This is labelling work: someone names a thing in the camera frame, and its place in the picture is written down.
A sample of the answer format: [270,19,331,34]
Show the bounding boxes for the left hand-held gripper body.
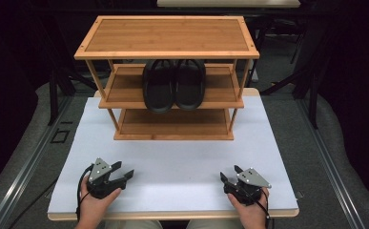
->
[86,157,128,200]

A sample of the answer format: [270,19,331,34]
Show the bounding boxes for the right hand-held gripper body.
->
[223,167,273,206]

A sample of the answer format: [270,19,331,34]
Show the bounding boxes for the black slipper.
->
[174,58,207,112]
[141,58,176,115]

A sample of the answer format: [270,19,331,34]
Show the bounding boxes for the wooden shoe rack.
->
[73,14,260,141]

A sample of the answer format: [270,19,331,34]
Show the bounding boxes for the person's right hand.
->
[227,188,271,224]

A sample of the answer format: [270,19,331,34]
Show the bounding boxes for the person's left hand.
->
[76,183,123,225]

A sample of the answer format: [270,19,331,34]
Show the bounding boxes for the white table cover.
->
[48,95,299,215]

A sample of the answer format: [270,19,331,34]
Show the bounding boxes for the person's right leg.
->
[186,219,246,229]

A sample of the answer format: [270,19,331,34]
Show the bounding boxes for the person's leg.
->
[103,219,165,229]
[186,219,246,229]

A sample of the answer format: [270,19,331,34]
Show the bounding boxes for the person's left leg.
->
[103,219,165,229]

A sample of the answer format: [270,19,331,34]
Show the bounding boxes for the wooden table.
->
[47,87,300,221]

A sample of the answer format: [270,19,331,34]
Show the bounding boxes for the black metal stand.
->
[47,18,99,127]
[259,12,324,130]

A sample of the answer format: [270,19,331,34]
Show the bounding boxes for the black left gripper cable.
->
[75,163,95,223]

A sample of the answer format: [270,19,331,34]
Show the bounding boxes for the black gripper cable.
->
[240,187,275,229]
[75,163,95,223]

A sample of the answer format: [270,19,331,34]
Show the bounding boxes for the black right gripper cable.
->
[240,187,275,229]

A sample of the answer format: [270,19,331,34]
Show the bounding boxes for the metal floor rail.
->
[0,94,75,229]
[295,98,367,229]

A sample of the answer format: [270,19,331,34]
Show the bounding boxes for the black floor cable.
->
[6,176,61,229]

